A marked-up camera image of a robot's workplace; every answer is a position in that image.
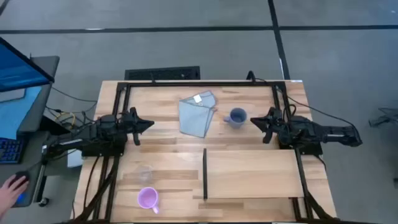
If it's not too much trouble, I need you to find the black floor stand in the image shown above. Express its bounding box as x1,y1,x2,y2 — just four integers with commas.
368,107,398,128

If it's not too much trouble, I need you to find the wooden shelf board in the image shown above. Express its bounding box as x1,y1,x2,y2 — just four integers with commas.
202,147,305,200

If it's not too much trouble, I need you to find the yellow cable loop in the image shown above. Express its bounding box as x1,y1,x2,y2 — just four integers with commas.
55,111,76,129

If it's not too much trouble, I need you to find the backlit computer keyboard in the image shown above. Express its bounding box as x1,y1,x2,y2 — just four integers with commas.
0,138,25,165

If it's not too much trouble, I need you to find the black computer mouse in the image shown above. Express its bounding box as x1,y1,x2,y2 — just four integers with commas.
9,170,30,187

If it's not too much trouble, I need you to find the computer monitor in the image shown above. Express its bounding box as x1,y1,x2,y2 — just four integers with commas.
0,36,55,93

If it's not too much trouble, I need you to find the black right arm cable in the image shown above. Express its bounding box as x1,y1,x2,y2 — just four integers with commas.
275,86,357,128

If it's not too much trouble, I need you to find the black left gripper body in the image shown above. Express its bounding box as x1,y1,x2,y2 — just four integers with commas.
119,106,141,147

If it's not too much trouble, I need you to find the clear glass cup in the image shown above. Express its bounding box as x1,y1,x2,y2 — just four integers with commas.
136,164,155,184

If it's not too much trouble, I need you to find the black aluminium table frame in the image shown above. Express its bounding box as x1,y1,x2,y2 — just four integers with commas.
70,80,340,224

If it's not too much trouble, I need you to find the black desk cable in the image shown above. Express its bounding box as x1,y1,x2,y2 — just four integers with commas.
51,86,98,103

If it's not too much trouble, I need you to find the purple plastic mug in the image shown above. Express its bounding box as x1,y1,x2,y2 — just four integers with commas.
137,186,160,215

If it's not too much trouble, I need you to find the blue-grey ceramic mug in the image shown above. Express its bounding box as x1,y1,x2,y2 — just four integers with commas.
223,107,248,129

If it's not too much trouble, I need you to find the white box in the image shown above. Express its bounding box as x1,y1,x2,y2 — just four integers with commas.
67,149,84,169

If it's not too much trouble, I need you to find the grey-blue waffle cloth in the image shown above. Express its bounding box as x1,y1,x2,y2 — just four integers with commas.
178,90,218,139

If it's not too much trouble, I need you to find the grey computer desk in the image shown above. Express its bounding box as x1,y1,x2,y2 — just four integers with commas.
0,55,60,208

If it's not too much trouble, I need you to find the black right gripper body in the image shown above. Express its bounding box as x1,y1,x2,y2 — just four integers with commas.
263,107,292,144

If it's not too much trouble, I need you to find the person's hand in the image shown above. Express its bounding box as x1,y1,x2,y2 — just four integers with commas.
0,174,30,218

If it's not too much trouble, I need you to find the black floor grate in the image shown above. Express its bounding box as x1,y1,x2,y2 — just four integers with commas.
124,65,201,81

